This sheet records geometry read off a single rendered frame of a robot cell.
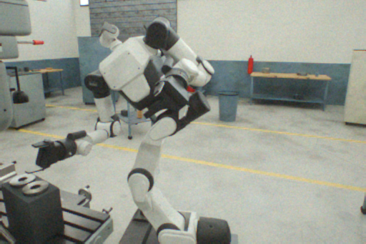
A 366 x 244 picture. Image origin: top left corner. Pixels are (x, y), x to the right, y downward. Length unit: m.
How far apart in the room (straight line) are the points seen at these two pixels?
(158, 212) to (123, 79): 0.73
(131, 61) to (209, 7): 7.47
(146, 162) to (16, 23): 0.86
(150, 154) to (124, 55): 0.51
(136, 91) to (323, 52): 7.40
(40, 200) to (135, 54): 0.68
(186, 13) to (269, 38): 2.79
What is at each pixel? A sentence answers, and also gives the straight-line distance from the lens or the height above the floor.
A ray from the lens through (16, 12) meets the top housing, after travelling 1.31.
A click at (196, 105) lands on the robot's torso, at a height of 1.41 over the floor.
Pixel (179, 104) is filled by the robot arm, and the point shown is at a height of 1.50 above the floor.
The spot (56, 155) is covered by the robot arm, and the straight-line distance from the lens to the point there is 1.14.
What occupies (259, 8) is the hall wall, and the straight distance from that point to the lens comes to 8.24.
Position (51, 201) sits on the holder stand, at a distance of 1.11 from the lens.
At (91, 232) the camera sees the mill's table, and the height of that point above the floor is 0.94.
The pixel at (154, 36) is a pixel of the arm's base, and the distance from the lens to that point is 1.12.
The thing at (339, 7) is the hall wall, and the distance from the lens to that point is 8.34.
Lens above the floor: 1.69
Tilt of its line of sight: 14 degrees down
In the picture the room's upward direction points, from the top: straight up
